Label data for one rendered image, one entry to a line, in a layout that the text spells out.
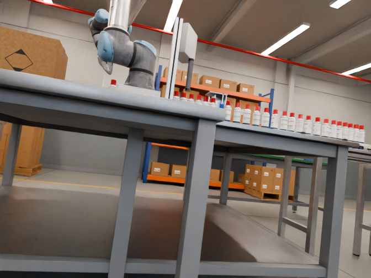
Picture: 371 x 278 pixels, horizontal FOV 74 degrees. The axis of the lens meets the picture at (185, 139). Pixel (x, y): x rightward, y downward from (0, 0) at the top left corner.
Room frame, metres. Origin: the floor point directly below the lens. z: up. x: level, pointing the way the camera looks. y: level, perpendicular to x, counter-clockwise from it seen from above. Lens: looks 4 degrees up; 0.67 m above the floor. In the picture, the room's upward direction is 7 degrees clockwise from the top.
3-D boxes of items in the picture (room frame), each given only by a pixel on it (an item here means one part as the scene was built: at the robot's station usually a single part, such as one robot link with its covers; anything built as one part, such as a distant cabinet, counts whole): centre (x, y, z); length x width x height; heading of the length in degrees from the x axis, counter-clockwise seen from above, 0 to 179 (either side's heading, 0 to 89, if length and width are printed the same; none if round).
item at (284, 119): (1.81, -0.71, 0.98); 0.05 x 0.05 x 0.20
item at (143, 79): (1.15, 0.25, 0.98); 0.15 x 0.15 x 0.10
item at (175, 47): (1.48, 0.13, 1.16); 0.04 x 0.04 x 0.67; 12
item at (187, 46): (1.55, 0.08, 1.38); 0.17 x 0.10 x 0.19; 157
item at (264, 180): (5.56, -1.90, 0.32); 1.20 x 0.83 x 0.64; 12
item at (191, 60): (1.55, 0.03, 1.18); 0.04 x 0.04 x 0.21
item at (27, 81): (1.11, 0.42, 0.81); 0.90 x 0.90 x 0.04; 13
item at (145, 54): (1.15, 0.25, 1.10); 0.13 x 0.12 x 0.14; 124
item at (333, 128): (1.91, -1.14, 0.98); 0.05 x 0.05 x 0.20
